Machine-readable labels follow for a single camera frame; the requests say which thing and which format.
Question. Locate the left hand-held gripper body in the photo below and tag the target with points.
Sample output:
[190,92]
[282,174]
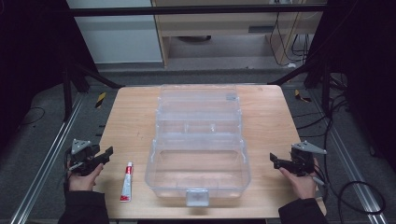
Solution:
[83,155]

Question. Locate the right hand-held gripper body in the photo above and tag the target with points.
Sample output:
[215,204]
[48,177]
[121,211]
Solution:
[303,158]

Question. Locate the person's left hand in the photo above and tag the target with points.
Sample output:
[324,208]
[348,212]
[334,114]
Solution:
[81,181]

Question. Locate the person's right hand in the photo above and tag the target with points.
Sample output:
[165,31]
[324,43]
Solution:
[301,186]

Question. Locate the white and red tube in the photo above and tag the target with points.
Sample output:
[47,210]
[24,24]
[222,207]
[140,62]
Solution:
[127,183]

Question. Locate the yellow and black tape marker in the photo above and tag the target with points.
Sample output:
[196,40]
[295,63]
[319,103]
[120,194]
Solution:
[301,96]
[100,100]

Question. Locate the black metal stand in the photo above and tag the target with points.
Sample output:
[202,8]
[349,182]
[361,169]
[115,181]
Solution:
[67,93]
[325,87]

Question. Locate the clear plastic storage box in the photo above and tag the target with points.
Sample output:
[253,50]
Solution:
[198,146]

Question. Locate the dark curtain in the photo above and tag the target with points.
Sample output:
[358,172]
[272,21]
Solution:
[367,62]
[31,62]

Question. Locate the white cabinet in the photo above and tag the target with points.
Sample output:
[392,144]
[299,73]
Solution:
[118,37]

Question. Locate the light wooden desk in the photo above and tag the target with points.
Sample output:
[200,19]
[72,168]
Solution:
[218,25]

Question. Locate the aluminium floor rail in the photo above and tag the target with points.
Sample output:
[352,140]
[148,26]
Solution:
[351,168]
[46,165]

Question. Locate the black horizontal frame bar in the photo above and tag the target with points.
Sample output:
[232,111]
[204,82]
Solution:
[186,10]

